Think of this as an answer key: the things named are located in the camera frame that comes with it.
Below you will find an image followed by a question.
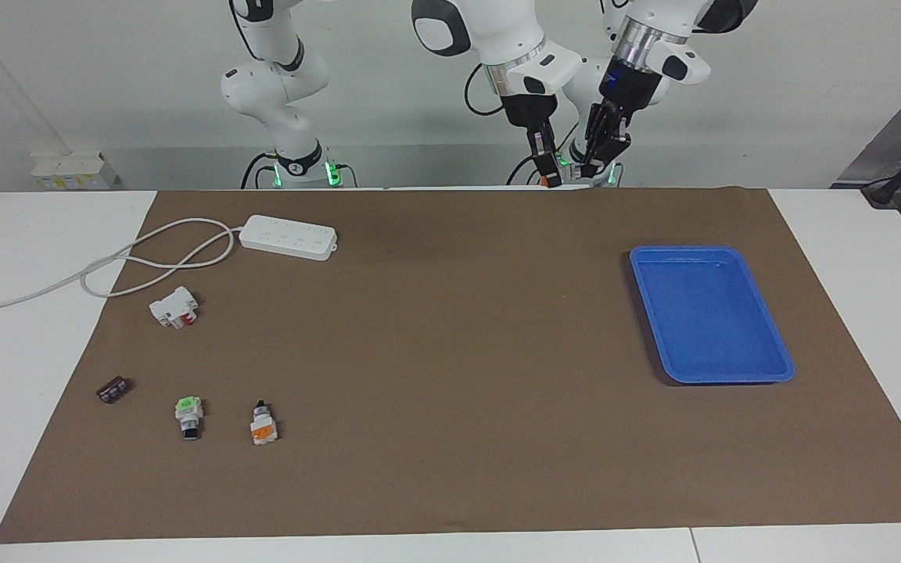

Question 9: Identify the white power strip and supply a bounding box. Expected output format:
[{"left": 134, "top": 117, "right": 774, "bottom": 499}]
[{"left": 239, "top": 214, "right": 339, "bottom": 261}]

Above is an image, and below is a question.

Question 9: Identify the green push-button switch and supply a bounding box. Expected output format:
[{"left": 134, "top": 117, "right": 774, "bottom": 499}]
[{"left": 174, "top": 396, "right": 204, "bottom": 441}]

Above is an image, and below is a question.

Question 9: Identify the dark cylindrical capacitor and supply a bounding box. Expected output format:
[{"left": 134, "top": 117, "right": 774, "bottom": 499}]
[{"left": 96, "top": 376, "right": 132, "bottom": 405}]

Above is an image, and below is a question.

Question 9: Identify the black left base cable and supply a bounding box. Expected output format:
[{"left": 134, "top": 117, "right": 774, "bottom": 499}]
[{"left": 507, "top": 117, "right": 580, "bottom": 187}]

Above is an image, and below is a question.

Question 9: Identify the white circuit breaker red lever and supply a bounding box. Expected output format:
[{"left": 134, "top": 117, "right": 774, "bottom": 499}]
[{"left": 149, "top": 286, "right": 200, "bottom": 330}]

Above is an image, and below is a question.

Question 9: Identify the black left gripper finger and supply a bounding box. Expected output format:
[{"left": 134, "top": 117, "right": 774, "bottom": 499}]
[
  {"left": 580, "top": 106, "right": 608, "bottom": 179},
  {"left": 598, "top": 117, "right": 630, "bottom": 177}
]

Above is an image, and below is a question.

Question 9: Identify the white power strip cable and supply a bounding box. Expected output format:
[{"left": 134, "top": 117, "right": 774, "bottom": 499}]
[{"left": 0, "top": 217, "right": 244, "bottom": 315}]

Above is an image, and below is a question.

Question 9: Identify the white wall socket box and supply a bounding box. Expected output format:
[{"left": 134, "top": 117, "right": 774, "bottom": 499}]
[{"left": 31, "top": 152, "right": 119, "bottom": 191}]

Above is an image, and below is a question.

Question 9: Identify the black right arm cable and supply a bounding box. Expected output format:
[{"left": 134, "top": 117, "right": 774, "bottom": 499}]
[{"left": 464, "top": 63, "right": 508, "bottom": 116}]

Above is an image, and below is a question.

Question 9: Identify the blue plastic tray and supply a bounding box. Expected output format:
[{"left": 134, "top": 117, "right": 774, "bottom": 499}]
[{"left": 629, "top": 246, "right": 796, "bottom": 385}]

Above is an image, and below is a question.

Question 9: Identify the black right base cable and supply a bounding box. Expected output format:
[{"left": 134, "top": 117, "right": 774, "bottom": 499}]
[{"left": 241, "top": 152, "right": 275, "bottom": 190}]

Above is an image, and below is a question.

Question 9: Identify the brown table mat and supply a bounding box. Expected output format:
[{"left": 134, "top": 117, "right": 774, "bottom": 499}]
[{"left": 0, "top": 186, "right": 901, "bottom": 544}]

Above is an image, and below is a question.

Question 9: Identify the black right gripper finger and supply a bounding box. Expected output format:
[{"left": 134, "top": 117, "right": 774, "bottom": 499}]
[
  {"left": 540, "top": 119, "right": 562, "bottom": 187},
  {"left": 527, "top": 129, "right": 549, "bottom": 185}
]

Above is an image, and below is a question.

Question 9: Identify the black base cable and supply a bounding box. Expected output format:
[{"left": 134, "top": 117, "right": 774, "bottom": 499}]
[
  {"left": 241, "top": 152, "right": 275, "bottom": 190},
  {"left": 507, "top": 117, "right": 580, "bottom": 187}
]

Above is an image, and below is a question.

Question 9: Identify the orange selector switch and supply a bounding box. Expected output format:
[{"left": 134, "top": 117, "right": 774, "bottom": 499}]
[{"left": 249, "top": 400, "right": 279, "bottom": 447}]

